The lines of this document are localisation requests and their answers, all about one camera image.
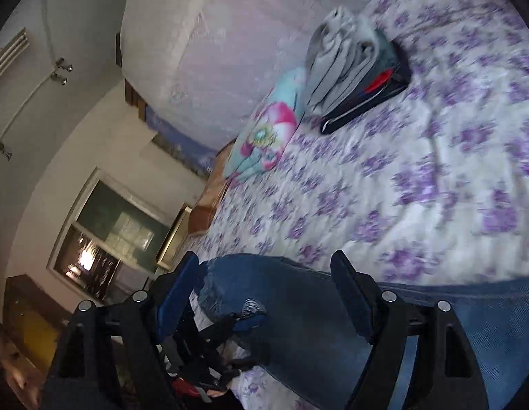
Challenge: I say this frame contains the yellow wooden cabinet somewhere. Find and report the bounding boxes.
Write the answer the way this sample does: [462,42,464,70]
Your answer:
[2,275,73,372]

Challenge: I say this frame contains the folded grey garment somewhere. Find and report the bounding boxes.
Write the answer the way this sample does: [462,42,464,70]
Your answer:
[305,6,391,116]

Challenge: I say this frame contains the brown pillow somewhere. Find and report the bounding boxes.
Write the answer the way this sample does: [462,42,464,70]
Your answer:
[190,143,235,235]

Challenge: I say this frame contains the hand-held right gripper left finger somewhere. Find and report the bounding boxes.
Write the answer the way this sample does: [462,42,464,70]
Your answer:
[42,251,201,410]

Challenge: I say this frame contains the blue denim pants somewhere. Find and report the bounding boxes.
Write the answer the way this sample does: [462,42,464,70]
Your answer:
[198,253,529,410]

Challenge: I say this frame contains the purple floral bed sheet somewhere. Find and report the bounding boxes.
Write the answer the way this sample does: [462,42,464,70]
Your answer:
[179,0,529,410]

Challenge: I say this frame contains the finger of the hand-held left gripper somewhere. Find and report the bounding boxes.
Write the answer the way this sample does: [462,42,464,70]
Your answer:
[210,312,269,346]

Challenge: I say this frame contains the folded dark garments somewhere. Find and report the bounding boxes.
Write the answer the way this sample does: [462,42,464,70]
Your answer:
[320,34,412,136]

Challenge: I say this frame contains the window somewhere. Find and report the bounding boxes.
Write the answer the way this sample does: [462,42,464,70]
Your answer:
[46,166,173,304]

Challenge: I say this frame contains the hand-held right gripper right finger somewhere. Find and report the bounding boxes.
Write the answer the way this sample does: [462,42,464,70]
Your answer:
[330,250,489,410]

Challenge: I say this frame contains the folded floral quilt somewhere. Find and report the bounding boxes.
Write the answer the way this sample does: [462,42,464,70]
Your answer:
[224,66,308,184]

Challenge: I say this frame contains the blue patterned cloth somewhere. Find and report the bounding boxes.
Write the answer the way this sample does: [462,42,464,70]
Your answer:
[142,105,218,178]

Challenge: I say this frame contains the white lace headboard cover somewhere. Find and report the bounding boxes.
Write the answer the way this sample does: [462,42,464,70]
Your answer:
[119,0,402,150]

